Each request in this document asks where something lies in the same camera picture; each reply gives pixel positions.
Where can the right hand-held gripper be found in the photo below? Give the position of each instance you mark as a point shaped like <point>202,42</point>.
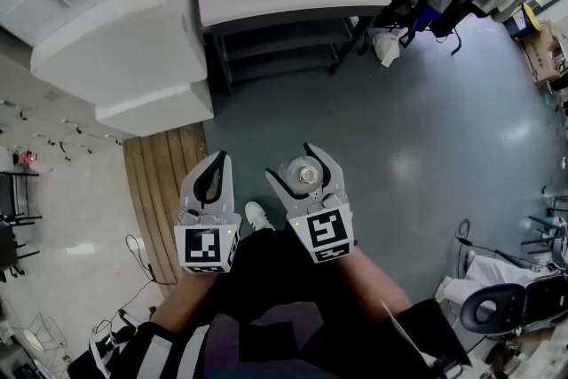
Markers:
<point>326,235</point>

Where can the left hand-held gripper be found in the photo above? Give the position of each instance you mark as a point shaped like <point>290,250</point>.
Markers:
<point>202,242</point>

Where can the small clear glass bottle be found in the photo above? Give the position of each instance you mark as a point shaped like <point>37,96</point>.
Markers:
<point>306,175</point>

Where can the person's left forearm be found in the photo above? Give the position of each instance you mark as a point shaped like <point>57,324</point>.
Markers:
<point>186,297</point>

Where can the person's right forearm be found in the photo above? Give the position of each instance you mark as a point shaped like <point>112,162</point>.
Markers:
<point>377,279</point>

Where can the wooden plank platform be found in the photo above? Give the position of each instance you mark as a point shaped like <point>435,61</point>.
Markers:
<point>155,199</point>

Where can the person's white shoe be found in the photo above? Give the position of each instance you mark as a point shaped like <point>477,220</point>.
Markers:
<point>258,216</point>

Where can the person's black clothing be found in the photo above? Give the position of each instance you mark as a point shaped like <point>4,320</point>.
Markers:
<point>288,324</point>

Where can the white plastic wrapped cabinet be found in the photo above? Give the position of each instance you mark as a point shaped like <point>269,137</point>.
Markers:
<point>124,57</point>

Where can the white plastic bag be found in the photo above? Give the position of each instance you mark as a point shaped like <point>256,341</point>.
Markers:
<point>388,46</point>

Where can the black office chair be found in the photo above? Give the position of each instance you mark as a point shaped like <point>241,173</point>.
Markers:
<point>497,306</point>

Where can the cardboard box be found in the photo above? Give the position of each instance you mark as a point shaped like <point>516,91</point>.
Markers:
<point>541,53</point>

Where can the dark vanity frame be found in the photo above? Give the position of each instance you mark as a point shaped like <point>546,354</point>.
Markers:
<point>275,44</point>

